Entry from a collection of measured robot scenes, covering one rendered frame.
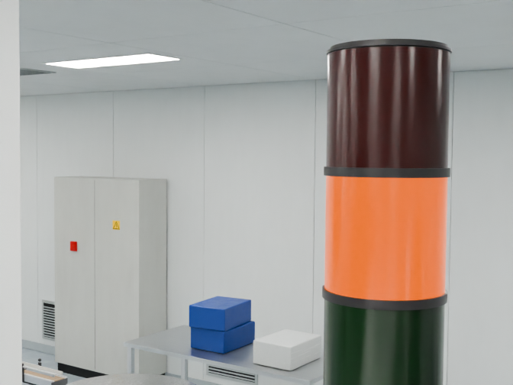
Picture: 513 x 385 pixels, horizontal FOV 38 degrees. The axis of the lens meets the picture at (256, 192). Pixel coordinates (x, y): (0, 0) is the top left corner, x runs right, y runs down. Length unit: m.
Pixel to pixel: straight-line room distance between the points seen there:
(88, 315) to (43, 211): 1.60
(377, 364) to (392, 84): 0.11
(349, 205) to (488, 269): 5.60
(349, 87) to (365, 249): 0.06
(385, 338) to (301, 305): 6.33
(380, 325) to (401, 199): 0.05
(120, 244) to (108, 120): 1.44
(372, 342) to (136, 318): 7.01
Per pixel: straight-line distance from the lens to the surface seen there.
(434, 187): 0.29
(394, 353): 0.29
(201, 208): 7.15
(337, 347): 0.30
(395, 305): 0.29
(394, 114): 0.28
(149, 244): 7.24
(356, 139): 0.28
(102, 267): 7.51
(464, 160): 5.88
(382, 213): 0.28
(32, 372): 4.95
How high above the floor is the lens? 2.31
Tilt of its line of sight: 3 degrees down
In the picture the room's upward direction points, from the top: 1 degrees clockwise
